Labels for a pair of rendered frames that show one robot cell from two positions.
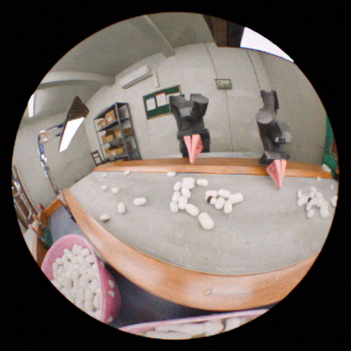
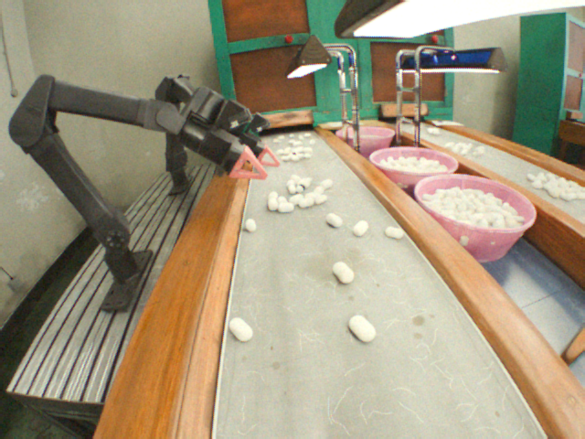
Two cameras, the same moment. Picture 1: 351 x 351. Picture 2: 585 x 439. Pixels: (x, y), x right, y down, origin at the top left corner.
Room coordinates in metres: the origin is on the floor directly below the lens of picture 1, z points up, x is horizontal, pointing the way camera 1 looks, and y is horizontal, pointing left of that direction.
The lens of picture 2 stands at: (0.47, 0.44, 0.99)
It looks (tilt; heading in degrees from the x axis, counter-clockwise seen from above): 29 degrees down; 242
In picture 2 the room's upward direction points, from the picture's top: 7 degrees counter-clockwise
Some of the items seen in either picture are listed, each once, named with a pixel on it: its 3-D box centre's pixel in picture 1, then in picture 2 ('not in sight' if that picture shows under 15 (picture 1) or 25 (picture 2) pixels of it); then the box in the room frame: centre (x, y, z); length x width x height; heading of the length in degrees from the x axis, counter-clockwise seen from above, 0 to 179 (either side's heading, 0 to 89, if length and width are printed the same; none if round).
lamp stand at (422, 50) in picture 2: not in sight; (425, 105); (-0.48, -0.13, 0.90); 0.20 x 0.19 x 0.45; 63
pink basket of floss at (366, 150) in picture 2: not in sight; (365, 142); (-0.38, -0.38, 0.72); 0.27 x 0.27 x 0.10
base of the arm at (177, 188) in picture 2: not in sight; (178, 176); (0.41, -0.66, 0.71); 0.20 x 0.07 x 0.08; 69
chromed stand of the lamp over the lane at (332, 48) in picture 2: not in sight; (327, 110); (-0.12, -0.31, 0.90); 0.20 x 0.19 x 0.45; 63
